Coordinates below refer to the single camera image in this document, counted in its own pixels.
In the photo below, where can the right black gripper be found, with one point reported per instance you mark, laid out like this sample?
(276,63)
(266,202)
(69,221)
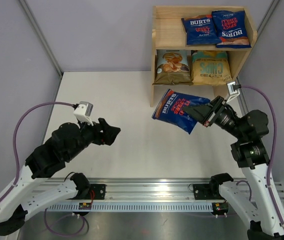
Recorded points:
(201,112)

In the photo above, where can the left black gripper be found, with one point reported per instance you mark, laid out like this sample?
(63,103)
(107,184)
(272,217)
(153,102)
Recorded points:
(109,132)

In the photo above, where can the blue Burts bag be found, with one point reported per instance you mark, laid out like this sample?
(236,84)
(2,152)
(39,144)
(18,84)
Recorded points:
(200,30)
(170,109)
(230,29)

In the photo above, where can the yellow kettle chips bag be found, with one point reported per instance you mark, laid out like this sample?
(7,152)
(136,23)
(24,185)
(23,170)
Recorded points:
(210,67)

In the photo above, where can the light blue cassava chips bag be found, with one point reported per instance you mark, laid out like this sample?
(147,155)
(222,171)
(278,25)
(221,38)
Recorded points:
(172,68)

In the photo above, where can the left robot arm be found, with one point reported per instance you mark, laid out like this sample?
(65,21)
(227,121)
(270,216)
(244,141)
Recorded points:
(64,145)

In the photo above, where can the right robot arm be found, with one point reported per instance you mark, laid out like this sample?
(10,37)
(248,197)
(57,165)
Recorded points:
(263,219)

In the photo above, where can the wooden two-tier shelf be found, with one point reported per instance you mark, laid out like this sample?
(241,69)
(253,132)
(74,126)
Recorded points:
(168,34)

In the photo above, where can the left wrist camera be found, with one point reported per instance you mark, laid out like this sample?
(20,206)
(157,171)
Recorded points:
(83,112)

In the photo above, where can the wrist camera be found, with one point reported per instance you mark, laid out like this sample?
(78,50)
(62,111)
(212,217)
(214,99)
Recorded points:
(83,112)
(232,91)

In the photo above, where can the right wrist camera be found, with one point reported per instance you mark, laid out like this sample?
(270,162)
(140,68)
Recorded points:
(232,91)

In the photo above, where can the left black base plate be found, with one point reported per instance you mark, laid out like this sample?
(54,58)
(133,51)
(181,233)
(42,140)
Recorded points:
(97,191)

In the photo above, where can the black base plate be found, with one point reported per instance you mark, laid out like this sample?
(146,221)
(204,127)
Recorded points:
(203,191)
(97,191)

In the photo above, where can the aluminium mounting rail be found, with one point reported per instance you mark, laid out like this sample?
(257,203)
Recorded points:
(150,189)

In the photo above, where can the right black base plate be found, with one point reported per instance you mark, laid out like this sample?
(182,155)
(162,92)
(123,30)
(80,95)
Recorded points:
(203,191)

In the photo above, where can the white slotted cable duct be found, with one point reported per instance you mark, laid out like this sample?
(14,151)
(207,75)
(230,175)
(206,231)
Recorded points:
(132,207)

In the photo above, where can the right aluminium frame post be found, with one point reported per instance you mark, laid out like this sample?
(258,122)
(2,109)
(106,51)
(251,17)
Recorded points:
(271,9)

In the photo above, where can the aluminium frame post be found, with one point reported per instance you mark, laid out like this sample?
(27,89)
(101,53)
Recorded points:
(271,9)
(41,37)

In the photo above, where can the left aluminium frame post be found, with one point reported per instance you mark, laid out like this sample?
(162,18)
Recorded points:
(41,37)

